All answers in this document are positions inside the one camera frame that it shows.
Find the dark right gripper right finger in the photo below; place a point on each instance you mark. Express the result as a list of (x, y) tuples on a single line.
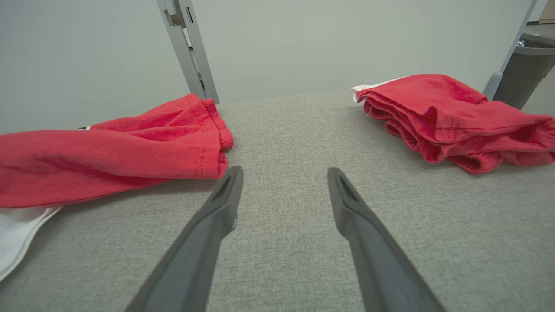
[(381, 268)]

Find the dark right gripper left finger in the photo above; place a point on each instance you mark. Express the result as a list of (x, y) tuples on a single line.
[(195, 260)]

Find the red white-sleeved Bulls T-shirt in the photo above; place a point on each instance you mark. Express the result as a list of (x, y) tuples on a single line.
[(108, 160)]

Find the red Bulls 23 shorts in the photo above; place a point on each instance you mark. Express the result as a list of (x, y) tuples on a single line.
[(455, 117)]

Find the grey waste bin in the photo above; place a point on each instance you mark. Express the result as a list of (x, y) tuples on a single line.
[(524, 69)]

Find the grey partition post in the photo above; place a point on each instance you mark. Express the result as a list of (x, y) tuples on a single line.
[(509, 52), (190, 52)]

